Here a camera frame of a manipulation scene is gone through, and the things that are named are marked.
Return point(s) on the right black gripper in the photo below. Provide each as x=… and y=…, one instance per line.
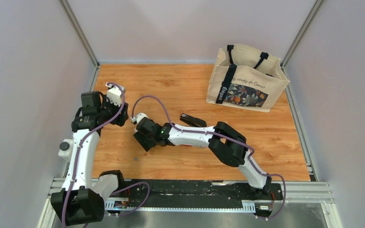
x=142, y=138

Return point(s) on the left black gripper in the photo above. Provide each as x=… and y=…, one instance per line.
x=120, y=120

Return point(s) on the black stapler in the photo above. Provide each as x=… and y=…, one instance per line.
x=192, y=121

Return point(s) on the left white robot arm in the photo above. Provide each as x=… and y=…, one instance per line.
x=79, y=201

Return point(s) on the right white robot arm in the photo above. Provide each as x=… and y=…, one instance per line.
x=228, y=145

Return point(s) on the beige floral tote bag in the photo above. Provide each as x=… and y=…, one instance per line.
x=247, y=78

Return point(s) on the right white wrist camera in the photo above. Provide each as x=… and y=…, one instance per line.
x=136, y=119

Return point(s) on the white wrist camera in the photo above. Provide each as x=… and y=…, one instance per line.
x=136, y=119
x=114, y=94

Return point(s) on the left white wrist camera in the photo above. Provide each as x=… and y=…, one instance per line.
x=114, y=94

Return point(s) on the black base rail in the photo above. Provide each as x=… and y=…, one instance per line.
x=195, y=196

